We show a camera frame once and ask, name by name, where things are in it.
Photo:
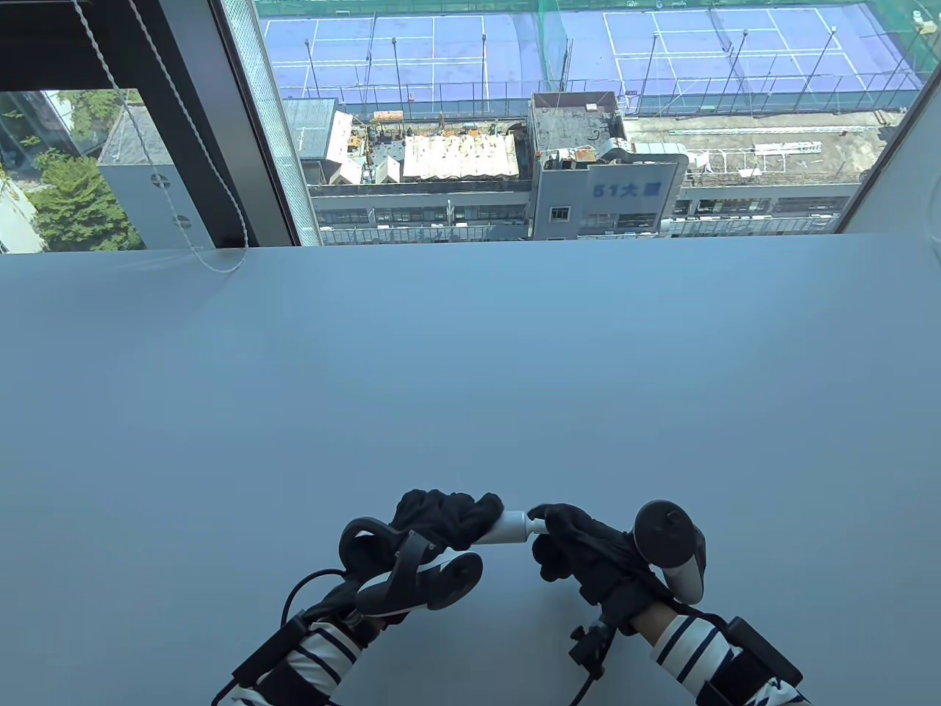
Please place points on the person's left hand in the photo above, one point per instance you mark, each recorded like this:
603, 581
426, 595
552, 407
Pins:
441, 518

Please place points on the person's right hand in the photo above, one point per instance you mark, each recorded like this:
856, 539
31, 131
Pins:
588, 548

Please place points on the small white tube cap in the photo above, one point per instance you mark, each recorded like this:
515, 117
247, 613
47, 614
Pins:
537, 525

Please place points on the white toothpaste tube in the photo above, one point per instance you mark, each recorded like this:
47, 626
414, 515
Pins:
507, 528

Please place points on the person's right forearm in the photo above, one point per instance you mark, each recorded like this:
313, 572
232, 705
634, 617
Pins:
698, 651

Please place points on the person's left forearm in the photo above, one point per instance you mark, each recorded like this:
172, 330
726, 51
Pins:
309, 658

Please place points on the black right hand controller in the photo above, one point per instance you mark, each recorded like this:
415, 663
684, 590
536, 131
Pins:
673, 544

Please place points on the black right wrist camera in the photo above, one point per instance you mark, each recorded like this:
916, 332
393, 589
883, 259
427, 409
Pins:
764, 651

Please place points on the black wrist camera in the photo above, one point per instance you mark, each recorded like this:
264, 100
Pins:
764, 651
268, 647

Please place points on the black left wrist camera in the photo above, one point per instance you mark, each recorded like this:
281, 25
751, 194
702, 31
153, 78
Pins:
268, 647

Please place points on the dark window frame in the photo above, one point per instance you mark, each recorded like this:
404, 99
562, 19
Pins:
184, 88

